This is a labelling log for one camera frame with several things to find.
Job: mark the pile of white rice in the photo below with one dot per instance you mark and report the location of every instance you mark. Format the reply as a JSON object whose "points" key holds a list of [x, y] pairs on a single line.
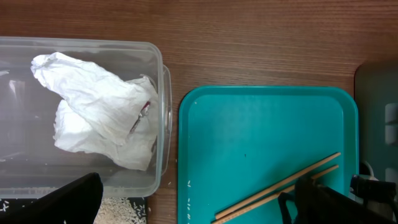
{"points": [[118, 211]]}

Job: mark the wooden chopstick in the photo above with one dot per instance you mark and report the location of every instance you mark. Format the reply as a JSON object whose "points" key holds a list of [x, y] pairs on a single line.
{"points": [[267, 200], [276, 186]]}

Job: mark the white paper napkin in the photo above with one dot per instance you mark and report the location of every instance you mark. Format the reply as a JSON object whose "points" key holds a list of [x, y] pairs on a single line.
{"points": [[99, 112]]}

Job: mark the grey plastic dish rack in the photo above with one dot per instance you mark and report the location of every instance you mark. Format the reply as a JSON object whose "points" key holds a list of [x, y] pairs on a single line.
{"points": [[375, 93]]}

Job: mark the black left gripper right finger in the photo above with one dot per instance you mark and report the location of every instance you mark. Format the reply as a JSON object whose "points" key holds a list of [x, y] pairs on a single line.
{"points": [[317, 203]]}

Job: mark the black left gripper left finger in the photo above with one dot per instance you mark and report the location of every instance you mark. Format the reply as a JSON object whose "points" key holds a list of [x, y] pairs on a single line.
{"points": [[76, 202]]}

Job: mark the black plastic tray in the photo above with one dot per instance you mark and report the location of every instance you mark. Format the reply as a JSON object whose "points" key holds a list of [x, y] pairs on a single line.
{"points": [[136, 211]]}

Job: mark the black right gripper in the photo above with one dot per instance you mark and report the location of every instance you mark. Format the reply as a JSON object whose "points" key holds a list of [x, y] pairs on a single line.
{"points": [[379, 191]]}

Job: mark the teal plastic serving tray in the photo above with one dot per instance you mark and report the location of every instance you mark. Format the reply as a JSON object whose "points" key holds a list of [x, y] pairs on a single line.
{"points": [[234, 141]]}

